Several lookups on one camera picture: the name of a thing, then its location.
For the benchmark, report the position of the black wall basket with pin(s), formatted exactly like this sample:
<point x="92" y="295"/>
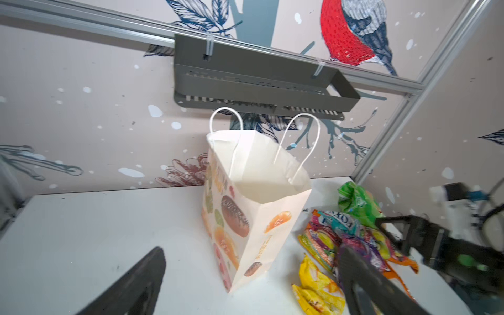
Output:
<point x="210" y="75"/>

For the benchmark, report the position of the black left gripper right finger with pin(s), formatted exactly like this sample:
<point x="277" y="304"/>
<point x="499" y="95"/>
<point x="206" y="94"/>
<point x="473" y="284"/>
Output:
<point x="366" y="290"/>

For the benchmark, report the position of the yellow snack packet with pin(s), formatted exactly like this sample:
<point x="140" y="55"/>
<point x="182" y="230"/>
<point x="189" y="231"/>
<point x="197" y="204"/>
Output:
<point x="317" y="294"/>

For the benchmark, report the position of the aluminium corner frame post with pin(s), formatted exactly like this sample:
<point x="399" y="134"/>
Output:
<point x="450" y="47"/>

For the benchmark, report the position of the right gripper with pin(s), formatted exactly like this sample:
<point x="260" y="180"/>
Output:
<point x="470" y="264"/>

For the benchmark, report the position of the purple snack packet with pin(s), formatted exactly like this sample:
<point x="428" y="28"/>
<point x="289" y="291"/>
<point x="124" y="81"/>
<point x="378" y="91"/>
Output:
<point x="368" y="252"/>

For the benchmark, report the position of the teal snack packet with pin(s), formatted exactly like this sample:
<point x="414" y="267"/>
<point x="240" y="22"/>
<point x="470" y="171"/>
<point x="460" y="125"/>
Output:
<point x="339" y="222"/>

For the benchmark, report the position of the green snack packet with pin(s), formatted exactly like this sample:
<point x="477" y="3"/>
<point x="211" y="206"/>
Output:
<point x="359" y="203"/>

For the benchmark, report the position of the printed paper bag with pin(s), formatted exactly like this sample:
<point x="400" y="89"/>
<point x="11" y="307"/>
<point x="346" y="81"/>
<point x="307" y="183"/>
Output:
<point x="254" y="192"/>

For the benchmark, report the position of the orange Fox's candy packet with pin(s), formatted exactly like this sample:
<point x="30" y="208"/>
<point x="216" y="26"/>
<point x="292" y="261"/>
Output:
<point x="390" y="274"/>

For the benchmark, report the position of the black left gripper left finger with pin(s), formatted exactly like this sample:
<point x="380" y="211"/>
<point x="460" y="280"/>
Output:
<point x="136" y="292"/>

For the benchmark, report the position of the Fox's fruits candy packet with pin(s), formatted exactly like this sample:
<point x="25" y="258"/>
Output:
<point x="320" y="240"/>

